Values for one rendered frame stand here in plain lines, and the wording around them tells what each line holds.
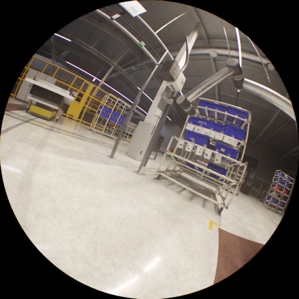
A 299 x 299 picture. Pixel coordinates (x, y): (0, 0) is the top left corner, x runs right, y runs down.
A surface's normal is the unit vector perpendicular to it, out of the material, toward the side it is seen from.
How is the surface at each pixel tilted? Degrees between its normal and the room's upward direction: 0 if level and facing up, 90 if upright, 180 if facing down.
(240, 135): 95
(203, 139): 93
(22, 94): 90
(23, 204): 0
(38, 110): 90
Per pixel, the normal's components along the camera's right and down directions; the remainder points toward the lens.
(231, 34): -0.44, 0.90
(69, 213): 0.39, -0.92
